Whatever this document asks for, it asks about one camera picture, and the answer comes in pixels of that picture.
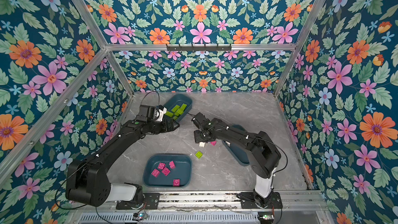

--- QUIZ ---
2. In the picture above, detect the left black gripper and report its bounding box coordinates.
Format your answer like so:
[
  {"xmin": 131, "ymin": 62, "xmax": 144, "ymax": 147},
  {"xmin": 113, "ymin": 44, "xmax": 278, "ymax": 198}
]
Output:
[{"xmin": 146, "ymin": 117, "xmax": 180, "ymax": 134}]

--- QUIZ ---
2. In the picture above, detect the green small lego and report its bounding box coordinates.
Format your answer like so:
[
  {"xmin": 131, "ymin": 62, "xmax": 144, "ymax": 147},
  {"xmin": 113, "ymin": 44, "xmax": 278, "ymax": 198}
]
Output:
[{"xmin": 195, "ymin": 151, "xmax": 203, "ymax": 159}]

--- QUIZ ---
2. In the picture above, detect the green lego mid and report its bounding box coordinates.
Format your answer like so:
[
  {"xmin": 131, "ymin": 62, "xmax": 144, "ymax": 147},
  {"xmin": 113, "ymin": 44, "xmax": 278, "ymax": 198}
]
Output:
[{"xmin": 175, "ymin": 110, "xmax": 183, "ymax": 116}]

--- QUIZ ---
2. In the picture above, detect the pink lego mid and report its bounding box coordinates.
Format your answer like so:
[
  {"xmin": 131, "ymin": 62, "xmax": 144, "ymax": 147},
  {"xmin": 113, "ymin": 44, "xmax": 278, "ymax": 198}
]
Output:
[{"xmin": 157, "ymin": 162, "xmax": 165, "ymax": 171}]

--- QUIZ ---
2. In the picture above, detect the pink small lego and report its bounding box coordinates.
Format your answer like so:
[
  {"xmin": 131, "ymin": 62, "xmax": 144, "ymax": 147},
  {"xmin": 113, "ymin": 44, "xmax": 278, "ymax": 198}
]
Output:
[{"xmin": 161, "ymin": 167, "xmax": 171, "ymax": 176}]

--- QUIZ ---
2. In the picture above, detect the pink lego pile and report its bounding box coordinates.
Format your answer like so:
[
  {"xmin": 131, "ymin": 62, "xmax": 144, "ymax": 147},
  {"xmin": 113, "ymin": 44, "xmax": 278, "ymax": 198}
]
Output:
[{"xmin": 173, "ymin": 179, "xmax": 180, "ymax": 187}]

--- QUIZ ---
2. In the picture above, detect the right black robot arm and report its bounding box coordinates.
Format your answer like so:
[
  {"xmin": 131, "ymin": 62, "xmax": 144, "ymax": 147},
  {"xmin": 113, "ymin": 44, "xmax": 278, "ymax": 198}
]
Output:
[{"xmin": 191, "ymin": 113, "xmax": 287, "ymax": 209}]

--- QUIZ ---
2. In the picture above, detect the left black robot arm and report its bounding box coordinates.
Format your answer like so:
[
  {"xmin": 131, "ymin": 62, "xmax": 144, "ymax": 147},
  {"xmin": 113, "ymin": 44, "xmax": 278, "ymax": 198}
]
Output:
[{"xmin": 65, "ymin": 105, "xmax": 179, "ymax": 208}]

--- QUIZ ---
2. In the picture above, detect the far teal bin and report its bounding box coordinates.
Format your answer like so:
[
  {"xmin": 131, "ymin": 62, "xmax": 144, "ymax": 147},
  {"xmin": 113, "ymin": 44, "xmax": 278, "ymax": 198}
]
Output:
[{"xmin": 163, "ymin": 94, "xmax": 193, "ymax": 123}]

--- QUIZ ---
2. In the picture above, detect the right teal bin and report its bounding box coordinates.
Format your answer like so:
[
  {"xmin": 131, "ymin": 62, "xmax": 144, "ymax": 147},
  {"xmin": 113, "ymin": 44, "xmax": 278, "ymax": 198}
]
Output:
[{"xmin": 222, "ymin": 140, "xmax": 250, "ymax": 167}]

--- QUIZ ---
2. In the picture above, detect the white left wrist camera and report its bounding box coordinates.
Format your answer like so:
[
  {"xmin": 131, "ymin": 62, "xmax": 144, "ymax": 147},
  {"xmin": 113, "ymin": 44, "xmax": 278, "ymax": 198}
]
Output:
[{"xmin": 155, "ymin": 107, "xmax": 167, "ymax": 122}]

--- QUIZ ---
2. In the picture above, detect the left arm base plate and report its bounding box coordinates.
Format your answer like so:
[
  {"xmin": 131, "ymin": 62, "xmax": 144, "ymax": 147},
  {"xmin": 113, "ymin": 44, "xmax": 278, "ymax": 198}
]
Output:
[{"xmin": 116, "ymin": 192, "xmax": 160, "ymax": 210}]

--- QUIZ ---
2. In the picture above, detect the black wall hook rail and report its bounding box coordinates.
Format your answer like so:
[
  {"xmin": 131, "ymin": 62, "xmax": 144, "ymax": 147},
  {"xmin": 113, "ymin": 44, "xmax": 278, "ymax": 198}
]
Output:
[{"xmin": 166, "ymin": 44, "xmax": 232, "ymax": 52}]

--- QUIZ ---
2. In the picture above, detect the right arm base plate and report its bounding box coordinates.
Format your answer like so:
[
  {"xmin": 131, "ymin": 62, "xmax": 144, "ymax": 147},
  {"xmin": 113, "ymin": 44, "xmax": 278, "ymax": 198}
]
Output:
[{"xmin": 237, "ymin": 191, "xmax": 283, "ymax": 209}]

